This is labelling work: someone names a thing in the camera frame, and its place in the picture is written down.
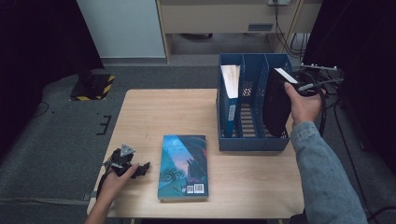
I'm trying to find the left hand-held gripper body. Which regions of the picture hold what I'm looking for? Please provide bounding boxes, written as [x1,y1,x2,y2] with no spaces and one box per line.
[104,143,138,176]

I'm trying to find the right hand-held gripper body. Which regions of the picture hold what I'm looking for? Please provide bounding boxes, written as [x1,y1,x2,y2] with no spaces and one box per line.
[293,63,344,97]

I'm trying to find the teal illustrated book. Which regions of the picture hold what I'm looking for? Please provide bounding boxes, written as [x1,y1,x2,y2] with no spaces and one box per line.
[157,134,209,202]

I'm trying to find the black book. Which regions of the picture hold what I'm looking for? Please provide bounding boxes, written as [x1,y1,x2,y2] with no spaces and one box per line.
[262,67,299,138]

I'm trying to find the light blue book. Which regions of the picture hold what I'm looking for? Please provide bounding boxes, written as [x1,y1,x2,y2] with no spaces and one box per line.
[219,63,242,138]

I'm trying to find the blue plastic file rack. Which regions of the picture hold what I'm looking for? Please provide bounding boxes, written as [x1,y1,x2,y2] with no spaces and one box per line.
[216,52,293,152]

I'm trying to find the person's left hand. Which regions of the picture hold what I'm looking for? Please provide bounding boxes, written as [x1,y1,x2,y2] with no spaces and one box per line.
[98,163,139,203]

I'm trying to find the person's right hand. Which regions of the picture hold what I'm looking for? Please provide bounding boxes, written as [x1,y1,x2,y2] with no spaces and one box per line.
[283,82,327,127]

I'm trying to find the black curtain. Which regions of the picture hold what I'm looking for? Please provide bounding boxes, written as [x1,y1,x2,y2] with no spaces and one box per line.
[300,0,396,175]
[0,0,106,157]

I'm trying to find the black stand base striped edge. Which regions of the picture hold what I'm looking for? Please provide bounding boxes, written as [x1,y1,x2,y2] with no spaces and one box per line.
[68,69,116,102]

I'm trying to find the beige wooden cabinet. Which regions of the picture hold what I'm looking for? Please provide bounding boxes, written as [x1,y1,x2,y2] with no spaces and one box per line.
[155,0,323,63]

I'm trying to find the white cabinet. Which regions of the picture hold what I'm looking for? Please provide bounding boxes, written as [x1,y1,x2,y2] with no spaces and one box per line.
[77,0,166,59]

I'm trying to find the dark rounded object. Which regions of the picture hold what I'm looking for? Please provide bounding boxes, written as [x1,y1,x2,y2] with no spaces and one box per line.
[289,211,312,224]

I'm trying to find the left hand-held gripper cable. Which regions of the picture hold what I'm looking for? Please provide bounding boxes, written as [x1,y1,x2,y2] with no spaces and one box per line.
[96,164,111,200]

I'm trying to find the hand-held gripper cable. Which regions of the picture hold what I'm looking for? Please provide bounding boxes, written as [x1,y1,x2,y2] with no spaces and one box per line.
[311,77,345,138]
[96,164,111,200]

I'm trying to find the right hand-held gripper cable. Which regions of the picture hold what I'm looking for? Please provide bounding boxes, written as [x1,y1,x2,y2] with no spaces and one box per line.
[311,77,345,138]

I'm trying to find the bundle of black cables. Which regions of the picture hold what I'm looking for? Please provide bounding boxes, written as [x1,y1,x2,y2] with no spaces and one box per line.
[273,0,311,62]

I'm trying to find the long black floor cable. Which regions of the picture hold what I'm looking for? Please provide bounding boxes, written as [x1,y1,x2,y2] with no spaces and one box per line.
[333,99,379,224]

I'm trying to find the thin looped floor cable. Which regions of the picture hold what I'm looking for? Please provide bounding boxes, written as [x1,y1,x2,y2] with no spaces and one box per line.
[30,101,50,119]

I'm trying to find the thick curved floor cable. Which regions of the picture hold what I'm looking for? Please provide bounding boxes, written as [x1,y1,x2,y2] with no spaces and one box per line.
[362,205,396,224]

